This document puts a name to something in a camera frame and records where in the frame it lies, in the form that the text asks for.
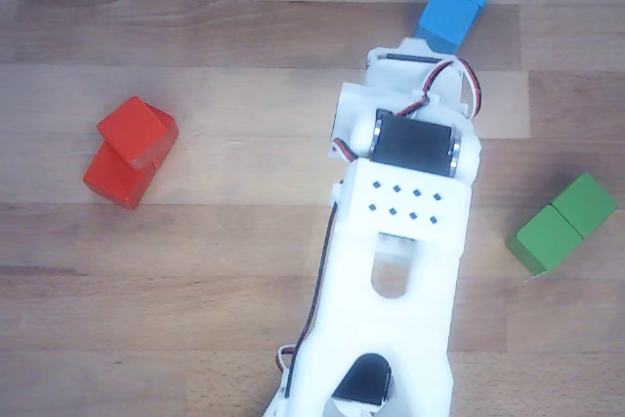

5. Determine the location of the small red cube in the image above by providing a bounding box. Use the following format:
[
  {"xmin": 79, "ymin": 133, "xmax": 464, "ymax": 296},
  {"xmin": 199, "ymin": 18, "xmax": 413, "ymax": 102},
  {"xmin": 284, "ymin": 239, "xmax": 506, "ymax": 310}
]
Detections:
[{"xmin": 96, "ymin": 96, "xmax": 170, "ymax": 169}]

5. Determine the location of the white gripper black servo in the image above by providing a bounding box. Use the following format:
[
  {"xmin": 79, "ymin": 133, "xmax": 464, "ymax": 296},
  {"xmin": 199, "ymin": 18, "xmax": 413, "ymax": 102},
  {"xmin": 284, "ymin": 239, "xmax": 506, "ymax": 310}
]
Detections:
[{"xmin": 365, "ymin": 37, "xmax": 483, "ymax": 121}]

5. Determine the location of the long green block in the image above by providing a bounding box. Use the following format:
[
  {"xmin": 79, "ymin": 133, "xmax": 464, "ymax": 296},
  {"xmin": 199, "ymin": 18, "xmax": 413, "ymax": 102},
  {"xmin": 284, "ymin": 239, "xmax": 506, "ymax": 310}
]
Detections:
[{"xmin": 505, "ymin": 171, "xmax": 619, "ymax": 276}]

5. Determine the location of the long blue block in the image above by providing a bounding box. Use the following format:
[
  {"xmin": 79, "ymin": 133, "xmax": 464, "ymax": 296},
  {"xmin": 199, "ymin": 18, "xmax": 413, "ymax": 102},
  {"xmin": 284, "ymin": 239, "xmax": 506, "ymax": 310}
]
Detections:
[{"xmin": 413, "ymin": 0, "xmax": 503, "ymax": 56}]

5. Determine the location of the long red block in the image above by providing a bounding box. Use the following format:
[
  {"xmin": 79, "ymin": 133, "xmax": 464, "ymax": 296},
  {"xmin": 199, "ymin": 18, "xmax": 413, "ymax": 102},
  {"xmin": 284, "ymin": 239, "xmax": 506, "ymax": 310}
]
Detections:
[{"xmin": 82, "ymin": 103, "xmax": 180, "ymax": 211}]

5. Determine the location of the gripper servo cable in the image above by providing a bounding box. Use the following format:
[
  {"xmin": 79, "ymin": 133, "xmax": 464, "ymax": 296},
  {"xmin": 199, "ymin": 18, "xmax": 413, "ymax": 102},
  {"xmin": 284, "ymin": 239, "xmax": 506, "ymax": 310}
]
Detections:
[{"xmin": 389, "ymin": 59, "xmax": 483, "ymax": 121}]

